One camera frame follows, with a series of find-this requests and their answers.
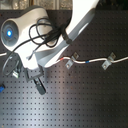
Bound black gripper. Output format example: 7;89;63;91
24;66;46;95

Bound white cable with markers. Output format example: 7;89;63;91
57;55;128;65

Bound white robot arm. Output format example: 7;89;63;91
0;0;99;76

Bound black robot wiring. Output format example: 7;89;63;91
27;17;72;50

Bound black ring camera mount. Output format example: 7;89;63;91
2;54;22;78

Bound left metal cable clip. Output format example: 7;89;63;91
65;52;79;69

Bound metal cable clip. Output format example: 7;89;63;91
65;52;79;69
102;52;116;70

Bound right metal cable clip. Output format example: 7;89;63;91
102;52;116;70

